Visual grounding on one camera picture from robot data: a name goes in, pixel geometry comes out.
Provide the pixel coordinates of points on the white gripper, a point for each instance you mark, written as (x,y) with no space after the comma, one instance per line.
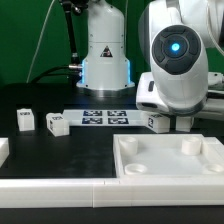
(148,99)

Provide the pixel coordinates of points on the white square tabletop part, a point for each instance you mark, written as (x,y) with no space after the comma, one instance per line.
(167,155)

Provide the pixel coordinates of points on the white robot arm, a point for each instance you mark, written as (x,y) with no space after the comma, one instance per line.
(174,36)

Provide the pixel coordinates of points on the white sheet with fiducial tags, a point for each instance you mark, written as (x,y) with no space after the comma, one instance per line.
(103,117)

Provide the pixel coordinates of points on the white U-shaped obstacle fence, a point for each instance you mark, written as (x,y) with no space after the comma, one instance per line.
(112,192)

